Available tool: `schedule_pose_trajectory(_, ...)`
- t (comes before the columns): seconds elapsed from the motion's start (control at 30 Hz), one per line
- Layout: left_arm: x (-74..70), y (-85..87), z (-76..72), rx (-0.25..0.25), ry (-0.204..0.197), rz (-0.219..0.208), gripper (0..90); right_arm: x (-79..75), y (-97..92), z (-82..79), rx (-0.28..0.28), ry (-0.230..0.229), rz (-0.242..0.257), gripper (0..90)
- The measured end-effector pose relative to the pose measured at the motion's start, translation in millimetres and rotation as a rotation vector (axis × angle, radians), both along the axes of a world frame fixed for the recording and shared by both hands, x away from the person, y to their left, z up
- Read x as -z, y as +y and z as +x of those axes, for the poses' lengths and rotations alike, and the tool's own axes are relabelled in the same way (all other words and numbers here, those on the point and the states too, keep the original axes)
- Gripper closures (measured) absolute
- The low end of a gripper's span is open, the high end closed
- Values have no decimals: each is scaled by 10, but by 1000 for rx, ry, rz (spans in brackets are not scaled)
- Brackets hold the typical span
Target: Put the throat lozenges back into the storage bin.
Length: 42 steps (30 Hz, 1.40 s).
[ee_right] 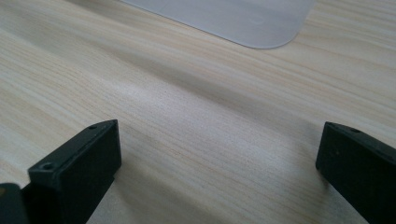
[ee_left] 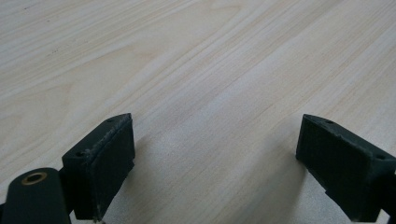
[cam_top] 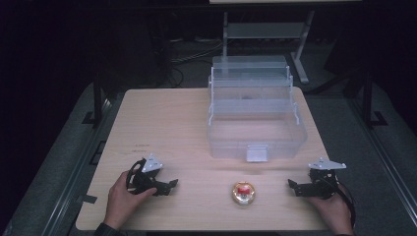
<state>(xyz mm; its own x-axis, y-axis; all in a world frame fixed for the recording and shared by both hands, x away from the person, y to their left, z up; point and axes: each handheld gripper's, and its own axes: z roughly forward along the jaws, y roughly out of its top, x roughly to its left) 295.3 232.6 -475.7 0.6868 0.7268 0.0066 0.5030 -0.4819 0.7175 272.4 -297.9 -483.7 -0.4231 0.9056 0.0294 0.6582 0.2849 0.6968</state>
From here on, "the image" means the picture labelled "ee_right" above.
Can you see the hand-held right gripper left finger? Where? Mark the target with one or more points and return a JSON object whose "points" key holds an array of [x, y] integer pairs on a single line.
{"points": [[77, 168]]}

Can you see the translucent white plastic mat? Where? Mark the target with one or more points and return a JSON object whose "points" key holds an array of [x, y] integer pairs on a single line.
{"points": [[236, 18]]}

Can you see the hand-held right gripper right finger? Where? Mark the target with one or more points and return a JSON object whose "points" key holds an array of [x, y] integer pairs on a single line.
{"points": [[358, 165]]}

